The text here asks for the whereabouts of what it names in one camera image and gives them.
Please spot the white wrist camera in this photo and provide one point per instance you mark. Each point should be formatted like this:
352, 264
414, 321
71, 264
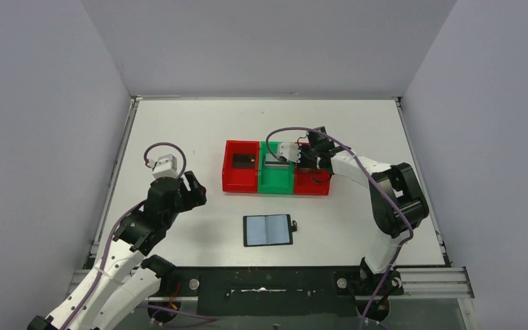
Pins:
165, 166
289, 152

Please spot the green plastic bin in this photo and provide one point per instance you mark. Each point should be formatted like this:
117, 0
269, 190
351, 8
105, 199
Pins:
276, 182

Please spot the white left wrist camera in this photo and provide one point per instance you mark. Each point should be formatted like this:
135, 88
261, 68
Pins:
165, 166

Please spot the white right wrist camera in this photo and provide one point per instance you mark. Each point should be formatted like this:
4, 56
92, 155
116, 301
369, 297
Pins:
289, 152

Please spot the red plastic bin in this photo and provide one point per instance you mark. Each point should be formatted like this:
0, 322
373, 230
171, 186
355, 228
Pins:
240, 170
309, 180

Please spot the aluminium frame rail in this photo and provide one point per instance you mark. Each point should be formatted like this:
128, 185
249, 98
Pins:
417, 282

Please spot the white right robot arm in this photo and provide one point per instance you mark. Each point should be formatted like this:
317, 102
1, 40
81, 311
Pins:
398, 204

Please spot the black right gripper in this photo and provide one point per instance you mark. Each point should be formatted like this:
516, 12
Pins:
309, 155

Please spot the left red plastic bin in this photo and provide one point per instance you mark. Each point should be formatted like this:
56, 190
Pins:
240, 170

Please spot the black credit card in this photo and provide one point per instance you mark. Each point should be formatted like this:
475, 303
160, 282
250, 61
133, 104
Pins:
243, 161

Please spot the right red plastic bin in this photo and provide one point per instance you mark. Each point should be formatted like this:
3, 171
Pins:
309, 180

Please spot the black leather card holder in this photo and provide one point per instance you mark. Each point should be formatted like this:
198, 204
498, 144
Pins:
268, 230

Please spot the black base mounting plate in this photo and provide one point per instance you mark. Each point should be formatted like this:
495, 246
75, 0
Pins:
335, 290

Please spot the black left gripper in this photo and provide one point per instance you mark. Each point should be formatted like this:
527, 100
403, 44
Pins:
185, 194

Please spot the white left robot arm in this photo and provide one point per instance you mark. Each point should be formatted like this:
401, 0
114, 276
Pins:
127, 272

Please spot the silver card in bin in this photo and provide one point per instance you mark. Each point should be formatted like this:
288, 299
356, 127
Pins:
270, 162

